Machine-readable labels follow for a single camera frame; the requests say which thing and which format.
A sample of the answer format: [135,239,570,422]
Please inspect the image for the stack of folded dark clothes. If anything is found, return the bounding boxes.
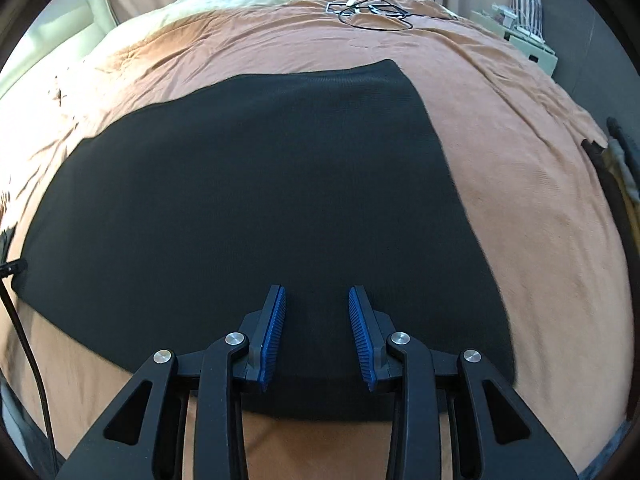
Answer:
[582,117,639,420]

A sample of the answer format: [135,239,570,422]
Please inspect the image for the cream bedside drawer cabinet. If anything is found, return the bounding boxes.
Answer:
[470,11,558,76]

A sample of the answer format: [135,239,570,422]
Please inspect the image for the black t-shirt floral trim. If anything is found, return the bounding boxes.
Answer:
[12,60,515,420]

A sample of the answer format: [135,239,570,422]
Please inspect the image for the tangled black cables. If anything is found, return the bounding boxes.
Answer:
[325,0,459,33]

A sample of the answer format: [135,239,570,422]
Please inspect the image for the cream bed headboard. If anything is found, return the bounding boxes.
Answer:
[1,0,116,96]

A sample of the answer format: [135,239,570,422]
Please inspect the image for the orange brown duvet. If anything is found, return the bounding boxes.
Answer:
[1,0,634,471]

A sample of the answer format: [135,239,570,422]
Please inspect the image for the striped bag on cabinet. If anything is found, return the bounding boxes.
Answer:
[511,0,544,44]

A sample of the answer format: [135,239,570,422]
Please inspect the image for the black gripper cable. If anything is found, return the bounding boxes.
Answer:
[0,258,64,461]

